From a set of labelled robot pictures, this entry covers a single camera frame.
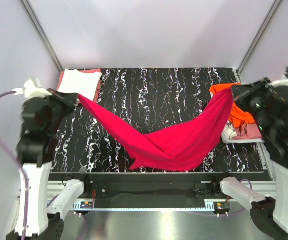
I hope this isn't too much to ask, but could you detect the white plastic laundry basket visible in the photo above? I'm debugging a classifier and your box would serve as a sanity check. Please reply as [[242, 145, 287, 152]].
[[221, 103, 262, 144]]

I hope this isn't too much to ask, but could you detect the folded pink t-shirt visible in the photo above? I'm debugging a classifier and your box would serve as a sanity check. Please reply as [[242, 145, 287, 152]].
[[56, 68, 102, 104]]

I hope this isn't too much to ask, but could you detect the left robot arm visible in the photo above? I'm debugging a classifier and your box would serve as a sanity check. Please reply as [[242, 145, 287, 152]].
[[6, 88, 92, 240]]

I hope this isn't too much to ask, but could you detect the white printed t-shirt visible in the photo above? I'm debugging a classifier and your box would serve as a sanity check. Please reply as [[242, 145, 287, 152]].
[[221, 121, 237, 140]]

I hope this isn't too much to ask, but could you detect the crimson red t-shirt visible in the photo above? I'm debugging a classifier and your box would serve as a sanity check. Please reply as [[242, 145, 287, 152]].
[[79, 88, 233, 172]]

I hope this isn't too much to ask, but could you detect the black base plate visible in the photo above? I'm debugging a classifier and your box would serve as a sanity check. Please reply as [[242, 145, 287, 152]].
[[62, 172, 241, 210]]

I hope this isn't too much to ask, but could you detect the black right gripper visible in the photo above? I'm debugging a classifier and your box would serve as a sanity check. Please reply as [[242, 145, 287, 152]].
[[230, 75, 273, 134]]

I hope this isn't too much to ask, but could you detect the aluminium corner post right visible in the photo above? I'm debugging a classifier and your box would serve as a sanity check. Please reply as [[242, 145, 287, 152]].
[[236, 0, 284, 76]]

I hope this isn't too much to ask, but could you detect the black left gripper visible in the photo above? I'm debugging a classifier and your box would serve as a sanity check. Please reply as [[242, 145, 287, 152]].
[[45, 87, 80, 133]]

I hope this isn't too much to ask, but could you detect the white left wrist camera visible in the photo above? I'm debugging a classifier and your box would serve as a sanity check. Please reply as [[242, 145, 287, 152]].
[[13, 77, 52, 100]]

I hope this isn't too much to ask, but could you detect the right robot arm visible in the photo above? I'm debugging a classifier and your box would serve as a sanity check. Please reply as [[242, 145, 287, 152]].
[[211, 78, 288, 240]]

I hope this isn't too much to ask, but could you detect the aluminium corner post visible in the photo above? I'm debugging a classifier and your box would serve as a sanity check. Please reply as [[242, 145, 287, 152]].
[[236, 0, 284, 76], [19, 0, 64, 72]]

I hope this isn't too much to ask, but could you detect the orange t-shirt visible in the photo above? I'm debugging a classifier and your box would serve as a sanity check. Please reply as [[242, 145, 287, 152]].
[[209, 83, 255, 128]]

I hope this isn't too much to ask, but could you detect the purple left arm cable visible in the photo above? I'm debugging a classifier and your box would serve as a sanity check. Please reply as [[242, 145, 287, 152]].
[[0, 91, 89, 240]]

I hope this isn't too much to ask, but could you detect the dusty pink t-shirt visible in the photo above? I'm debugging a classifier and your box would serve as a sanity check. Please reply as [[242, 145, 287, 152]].
[[234, 123, 262, 140]]

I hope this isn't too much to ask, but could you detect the aluminium corner post left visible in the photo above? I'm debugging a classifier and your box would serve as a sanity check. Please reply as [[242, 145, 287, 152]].
[[19, 0, 64, 72]]

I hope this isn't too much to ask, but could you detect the folded white t-shirt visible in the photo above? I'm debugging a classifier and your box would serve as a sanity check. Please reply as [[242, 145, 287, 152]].
[[56, 69, 102, 102]]

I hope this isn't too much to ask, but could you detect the aluminium front rail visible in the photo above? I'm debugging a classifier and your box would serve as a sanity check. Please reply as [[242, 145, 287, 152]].
[[16, 181, 288, 213]]

